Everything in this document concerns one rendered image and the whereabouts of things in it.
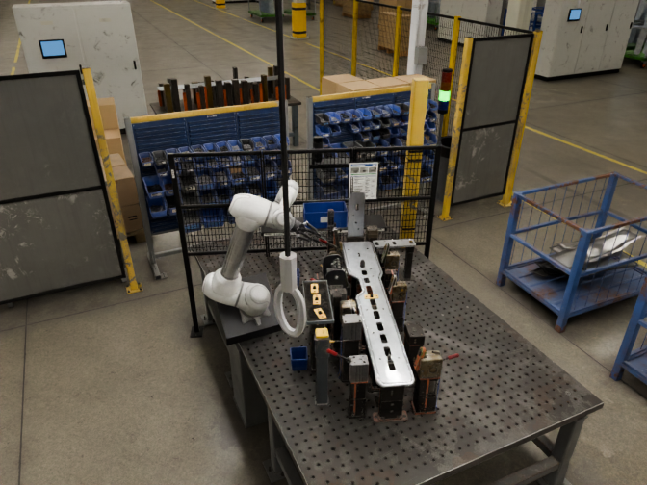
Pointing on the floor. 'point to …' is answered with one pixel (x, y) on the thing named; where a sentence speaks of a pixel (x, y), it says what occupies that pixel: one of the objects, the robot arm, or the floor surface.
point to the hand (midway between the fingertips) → (319, 238)
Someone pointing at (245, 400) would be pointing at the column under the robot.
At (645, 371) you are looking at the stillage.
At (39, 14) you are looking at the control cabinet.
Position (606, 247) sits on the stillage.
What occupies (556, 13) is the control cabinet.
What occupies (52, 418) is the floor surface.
